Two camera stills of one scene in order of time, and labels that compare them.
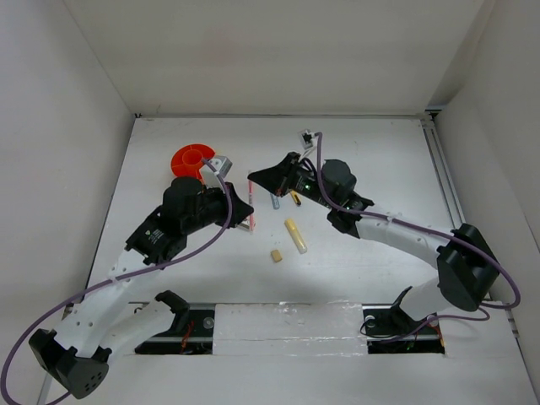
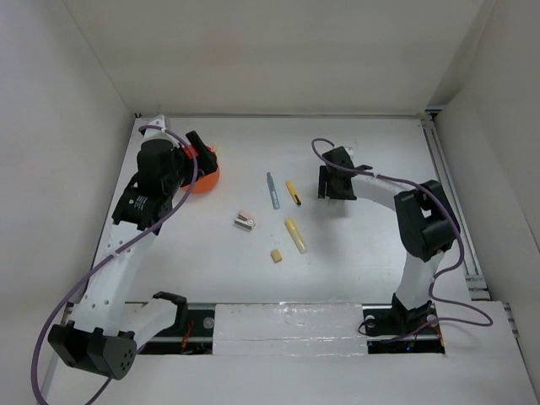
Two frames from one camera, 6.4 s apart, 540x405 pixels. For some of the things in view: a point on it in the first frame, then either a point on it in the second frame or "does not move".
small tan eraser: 276,256 does not move
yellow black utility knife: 296,197 does not move
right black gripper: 279,180 -> 326,188
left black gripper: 222,195 -> 206,159
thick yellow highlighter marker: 296,235 does not move
